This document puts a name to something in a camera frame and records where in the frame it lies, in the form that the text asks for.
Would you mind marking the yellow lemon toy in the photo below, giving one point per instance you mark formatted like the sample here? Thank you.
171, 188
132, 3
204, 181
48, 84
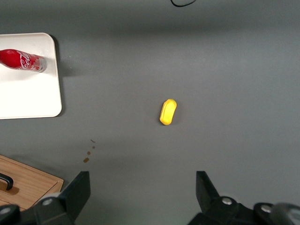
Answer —
168, 112

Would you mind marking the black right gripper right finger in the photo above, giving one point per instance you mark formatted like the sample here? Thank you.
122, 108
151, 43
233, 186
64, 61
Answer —
211, 201

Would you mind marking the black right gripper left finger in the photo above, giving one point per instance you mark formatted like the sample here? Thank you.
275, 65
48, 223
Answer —
70, 201

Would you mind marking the red coke bottle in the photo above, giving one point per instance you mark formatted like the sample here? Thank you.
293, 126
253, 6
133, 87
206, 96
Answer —
22, 61

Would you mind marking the cream plastic tray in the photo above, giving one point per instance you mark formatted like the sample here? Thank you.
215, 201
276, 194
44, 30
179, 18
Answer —
28, 93

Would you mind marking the wooden drawer cabinet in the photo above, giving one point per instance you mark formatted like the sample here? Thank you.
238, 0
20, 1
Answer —
30, 182

